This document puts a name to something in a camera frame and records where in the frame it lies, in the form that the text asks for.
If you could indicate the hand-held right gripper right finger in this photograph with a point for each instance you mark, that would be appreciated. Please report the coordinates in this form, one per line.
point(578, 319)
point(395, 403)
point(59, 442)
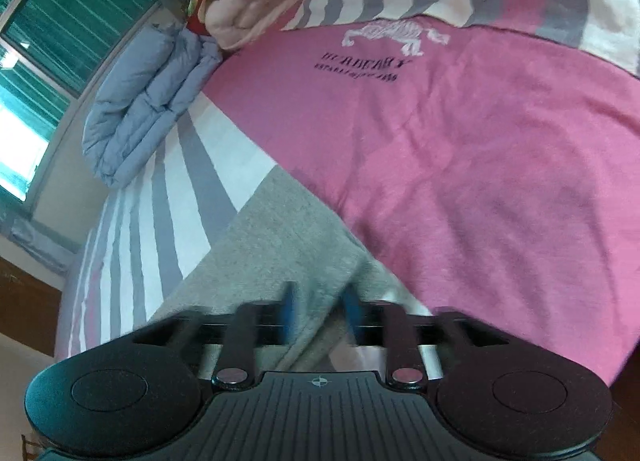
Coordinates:
point(350, 310)

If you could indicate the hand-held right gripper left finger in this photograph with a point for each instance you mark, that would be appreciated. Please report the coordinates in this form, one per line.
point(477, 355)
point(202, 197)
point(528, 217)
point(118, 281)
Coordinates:
point(289, 306)

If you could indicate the grey pants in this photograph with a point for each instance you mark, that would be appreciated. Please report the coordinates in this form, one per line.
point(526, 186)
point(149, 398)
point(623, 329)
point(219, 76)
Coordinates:
point(300, 251)

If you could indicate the bed with striped pink sheet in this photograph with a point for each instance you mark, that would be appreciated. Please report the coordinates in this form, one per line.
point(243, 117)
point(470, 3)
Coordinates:
point(475, 166)

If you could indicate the folded light blue duvet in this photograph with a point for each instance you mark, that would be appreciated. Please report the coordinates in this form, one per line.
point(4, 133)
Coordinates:
point(145, 106)

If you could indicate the brown wooden door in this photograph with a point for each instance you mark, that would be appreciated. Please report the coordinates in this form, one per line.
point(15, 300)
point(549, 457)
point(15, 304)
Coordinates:
point(25, 306)

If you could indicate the window with green blinds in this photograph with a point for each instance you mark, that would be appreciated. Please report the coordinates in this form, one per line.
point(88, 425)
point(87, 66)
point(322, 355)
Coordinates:
point(55, 41)

